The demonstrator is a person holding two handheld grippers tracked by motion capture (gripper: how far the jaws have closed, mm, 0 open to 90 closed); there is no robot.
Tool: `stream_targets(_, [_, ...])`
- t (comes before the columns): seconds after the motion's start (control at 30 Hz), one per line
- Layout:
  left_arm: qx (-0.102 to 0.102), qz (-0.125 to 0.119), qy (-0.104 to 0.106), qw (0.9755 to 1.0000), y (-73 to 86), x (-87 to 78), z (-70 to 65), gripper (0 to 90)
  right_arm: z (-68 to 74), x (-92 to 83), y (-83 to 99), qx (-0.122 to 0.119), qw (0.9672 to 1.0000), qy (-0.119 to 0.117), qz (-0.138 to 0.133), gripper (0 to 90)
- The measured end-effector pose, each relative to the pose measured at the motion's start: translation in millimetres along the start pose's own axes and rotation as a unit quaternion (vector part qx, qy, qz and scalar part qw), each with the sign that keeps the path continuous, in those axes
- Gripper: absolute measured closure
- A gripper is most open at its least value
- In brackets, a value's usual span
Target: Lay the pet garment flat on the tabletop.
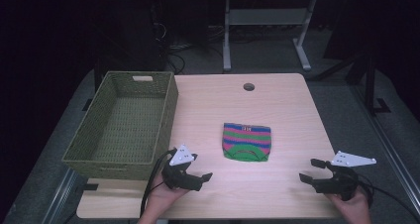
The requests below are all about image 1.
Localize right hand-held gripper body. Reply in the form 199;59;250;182
313;150;377;202

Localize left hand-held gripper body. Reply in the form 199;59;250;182
160;144;204;192

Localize striped knitted shorts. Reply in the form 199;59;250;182
222;122;272;163

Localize green woven basket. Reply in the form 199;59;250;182
61;70;179;181

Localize person's left hand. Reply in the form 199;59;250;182
147;170;191;219

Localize person's right hand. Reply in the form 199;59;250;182
324;185;372;224

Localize black metal stand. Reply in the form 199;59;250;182
343;50;392;117

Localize dark cabinet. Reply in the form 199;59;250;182
93;0;168;90

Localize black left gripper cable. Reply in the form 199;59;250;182
140;147;178;219

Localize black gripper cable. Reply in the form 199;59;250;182
140;147;178;219
356;172;420;222

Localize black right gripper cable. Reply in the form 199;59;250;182
356;172;420;222

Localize metal floor rail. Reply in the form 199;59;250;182
41;167;80;224
350;84;420;215

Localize tangle of floor cables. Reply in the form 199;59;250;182
150;4;226;75

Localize white metal desk frame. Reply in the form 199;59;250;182
222;0;318;73

